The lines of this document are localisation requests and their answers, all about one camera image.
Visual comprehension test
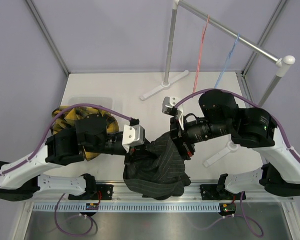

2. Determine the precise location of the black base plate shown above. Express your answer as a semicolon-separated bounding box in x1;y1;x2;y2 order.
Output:
68;184;113;201
200;184;241;201

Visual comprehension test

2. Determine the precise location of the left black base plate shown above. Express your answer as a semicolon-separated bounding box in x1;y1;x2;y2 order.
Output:
68;184;113;201

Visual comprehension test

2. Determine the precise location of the pink wire hanger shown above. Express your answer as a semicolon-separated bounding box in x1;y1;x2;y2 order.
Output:
192;14;210;93

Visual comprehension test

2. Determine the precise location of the metal clothes rack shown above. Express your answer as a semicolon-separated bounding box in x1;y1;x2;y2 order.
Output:
137;0;300;153

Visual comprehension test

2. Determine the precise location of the aluminium mounting rail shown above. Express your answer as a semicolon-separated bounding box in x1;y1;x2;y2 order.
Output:
89;181;294;202

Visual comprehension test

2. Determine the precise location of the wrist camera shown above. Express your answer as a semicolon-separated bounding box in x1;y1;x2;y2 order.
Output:
122;118;145;153
161;96;184;130

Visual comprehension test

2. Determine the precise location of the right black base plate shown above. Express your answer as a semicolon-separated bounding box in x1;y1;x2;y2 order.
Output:
200;184;241;201

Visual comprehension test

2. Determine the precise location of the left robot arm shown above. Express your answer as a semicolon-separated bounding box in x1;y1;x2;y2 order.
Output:
0;114;156;202

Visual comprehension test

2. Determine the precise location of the yellow plaid shirt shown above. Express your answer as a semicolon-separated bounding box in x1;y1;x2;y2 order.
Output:
51;106;119;162

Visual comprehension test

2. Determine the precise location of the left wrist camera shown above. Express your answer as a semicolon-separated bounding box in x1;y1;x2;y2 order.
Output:
122;118;145;153

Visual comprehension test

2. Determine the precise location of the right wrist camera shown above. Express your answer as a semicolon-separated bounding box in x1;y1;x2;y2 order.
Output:
161;96;184;130

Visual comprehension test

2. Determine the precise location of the dark pinstripe shirt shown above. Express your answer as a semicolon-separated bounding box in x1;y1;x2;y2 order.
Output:
123;132;191;200

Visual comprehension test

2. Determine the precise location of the white slotted cable duct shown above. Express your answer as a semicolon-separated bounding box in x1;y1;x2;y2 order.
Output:
32;201;222;212

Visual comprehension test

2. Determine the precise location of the blue wire hanger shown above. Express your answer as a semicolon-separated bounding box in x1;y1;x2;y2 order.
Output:
214;33;240;89

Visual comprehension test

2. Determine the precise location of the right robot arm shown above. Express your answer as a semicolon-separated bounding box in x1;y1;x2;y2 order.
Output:
162;88;300;200

